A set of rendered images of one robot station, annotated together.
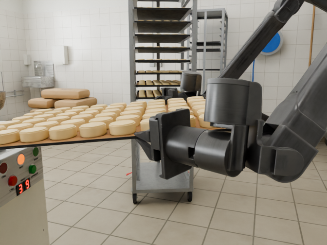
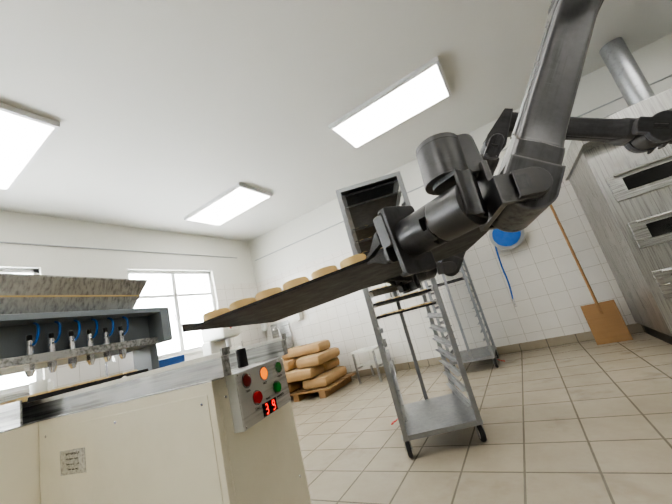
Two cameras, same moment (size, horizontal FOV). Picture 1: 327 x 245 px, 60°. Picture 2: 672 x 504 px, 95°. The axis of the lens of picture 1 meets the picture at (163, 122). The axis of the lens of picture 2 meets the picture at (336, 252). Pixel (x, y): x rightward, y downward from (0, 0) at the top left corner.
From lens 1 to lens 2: 0.21 m
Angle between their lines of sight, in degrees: 26
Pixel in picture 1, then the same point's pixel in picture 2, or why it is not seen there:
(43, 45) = not seen: hidden behind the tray
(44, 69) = (281, 330)
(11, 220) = (261, 454)
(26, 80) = not seen: hidden behind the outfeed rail
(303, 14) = not seen: hidden behind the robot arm
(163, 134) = (390, 225)
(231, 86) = (438, 140)
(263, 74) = (518, 270)
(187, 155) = (420, 229)
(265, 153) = (500, 181)
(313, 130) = (547, 149)
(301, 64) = (559, 246)
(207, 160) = (441, 217)
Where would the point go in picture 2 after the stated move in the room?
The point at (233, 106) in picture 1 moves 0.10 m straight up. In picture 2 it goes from (448, 155) to (422, 87)
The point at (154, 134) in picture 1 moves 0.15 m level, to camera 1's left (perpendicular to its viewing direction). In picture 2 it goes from (382, 231) to (285, 260)
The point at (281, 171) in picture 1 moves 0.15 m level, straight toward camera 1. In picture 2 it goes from (528, 190) to (514, 143)
